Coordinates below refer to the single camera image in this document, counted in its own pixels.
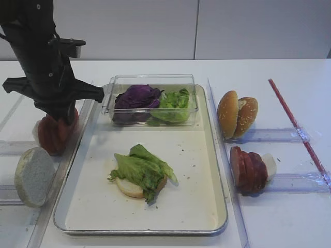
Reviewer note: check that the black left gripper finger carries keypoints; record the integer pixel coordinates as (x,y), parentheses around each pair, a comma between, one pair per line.
(52,117)

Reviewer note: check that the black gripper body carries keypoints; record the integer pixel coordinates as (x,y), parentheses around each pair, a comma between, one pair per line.
(51,85)

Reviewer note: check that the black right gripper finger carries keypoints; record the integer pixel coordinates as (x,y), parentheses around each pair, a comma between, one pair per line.
(69,112)

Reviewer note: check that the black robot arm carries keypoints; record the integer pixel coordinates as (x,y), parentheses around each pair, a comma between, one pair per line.
(28,26)

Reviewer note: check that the tomato slice stack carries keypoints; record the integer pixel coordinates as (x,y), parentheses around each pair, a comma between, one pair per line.
(47,135)

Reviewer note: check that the white bread slice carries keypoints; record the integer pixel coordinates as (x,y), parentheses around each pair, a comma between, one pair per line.
(33,175)

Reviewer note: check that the lettuce leaf on bun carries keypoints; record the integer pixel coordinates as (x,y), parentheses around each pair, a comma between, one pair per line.
(144,169)

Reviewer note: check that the clear holder under bread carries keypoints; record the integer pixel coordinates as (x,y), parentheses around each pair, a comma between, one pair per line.
(9,196)

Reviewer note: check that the green lettuce in container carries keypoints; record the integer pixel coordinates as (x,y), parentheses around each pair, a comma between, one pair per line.
(173,108)

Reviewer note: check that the meat patty slices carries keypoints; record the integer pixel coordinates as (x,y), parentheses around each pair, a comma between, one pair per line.
(249,170)

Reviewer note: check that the white cheese piece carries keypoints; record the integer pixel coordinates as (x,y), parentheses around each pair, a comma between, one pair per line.
(271,166)

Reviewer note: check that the clear holder under meat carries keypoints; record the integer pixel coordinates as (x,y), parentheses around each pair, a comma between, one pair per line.
(298,183)

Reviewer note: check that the clear holder under tomatoes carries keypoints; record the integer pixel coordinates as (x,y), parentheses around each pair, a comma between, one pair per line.
(13,148)

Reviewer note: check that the purple cabbage leaves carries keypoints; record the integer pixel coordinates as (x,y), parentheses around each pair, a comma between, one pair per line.
(136,97)

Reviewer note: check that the metal baking tray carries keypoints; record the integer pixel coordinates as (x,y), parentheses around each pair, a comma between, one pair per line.
(91,205)

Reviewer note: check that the bottom bun on tray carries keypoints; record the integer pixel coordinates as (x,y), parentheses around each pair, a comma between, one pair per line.
(133,190)

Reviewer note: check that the clear plastic container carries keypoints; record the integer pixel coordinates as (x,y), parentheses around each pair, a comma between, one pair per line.
(120,83)

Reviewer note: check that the sesame bun half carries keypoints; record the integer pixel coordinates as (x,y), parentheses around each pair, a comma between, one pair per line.
(247,112)

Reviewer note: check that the clear holder under buns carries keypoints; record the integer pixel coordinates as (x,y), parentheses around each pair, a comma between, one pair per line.
(282,135)

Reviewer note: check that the clear rail far left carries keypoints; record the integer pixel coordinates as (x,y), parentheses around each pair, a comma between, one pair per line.
(11,112)

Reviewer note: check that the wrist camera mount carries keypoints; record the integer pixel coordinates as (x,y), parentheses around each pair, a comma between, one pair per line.
(69,47)

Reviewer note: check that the clear rail left of tray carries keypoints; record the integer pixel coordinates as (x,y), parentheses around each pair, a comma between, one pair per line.
(60,176)

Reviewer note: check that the red plastic rail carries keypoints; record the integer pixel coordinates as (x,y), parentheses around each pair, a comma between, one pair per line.
(297,126)

